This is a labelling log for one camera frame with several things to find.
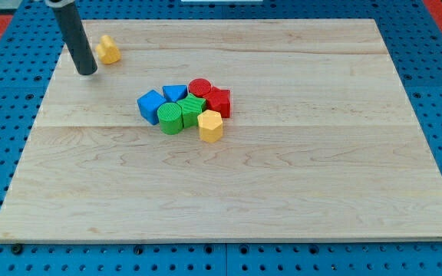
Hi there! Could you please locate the green cylinder block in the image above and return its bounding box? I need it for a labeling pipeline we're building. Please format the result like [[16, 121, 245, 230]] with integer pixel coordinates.
[[157, 103, 183, 135]]

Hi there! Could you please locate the blue triangle block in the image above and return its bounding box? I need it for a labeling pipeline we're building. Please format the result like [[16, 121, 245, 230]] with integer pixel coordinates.
[[162, 84, 187, 103]]

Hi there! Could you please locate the light wooden board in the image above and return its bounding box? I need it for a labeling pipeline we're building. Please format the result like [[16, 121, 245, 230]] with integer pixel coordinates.
[[0, 19, 442, 245]]

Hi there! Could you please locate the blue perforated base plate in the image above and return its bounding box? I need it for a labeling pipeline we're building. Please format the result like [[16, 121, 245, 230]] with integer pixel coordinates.
[[0, 0, 442, 275]]

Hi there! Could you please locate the red star block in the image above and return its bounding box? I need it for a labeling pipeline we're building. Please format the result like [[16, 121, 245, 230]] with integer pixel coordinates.
[[203, 87, 231, 118]]

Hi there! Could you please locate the yellow hexagon block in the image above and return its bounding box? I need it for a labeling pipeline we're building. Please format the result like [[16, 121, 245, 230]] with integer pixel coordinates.
[[197, 110, 223, 143]]

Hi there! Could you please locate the blue cube block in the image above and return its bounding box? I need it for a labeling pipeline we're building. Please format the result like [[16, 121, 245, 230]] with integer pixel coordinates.
[[137, 90, 167, 125]]

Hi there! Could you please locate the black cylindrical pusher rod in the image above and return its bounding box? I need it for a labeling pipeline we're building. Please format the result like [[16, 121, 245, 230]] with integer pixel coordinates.
[[45, 0, 97, 75]]

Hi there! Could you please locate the green star block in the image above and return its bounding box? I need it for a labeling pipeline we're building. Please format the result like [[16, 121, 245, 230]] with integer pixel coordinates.
[[176, 93, 206, 128]]

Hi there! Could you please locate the red cylinder block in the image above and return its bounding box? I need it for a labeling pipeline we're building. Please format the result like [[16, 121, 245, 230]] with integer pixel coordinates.
[[187, 78, 212, 97]]

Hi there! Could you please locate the yellow heart block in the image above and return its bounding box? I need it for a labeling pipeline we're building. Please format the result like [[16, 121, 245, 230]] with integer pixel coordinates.
[[95, 35, 121, 64]]

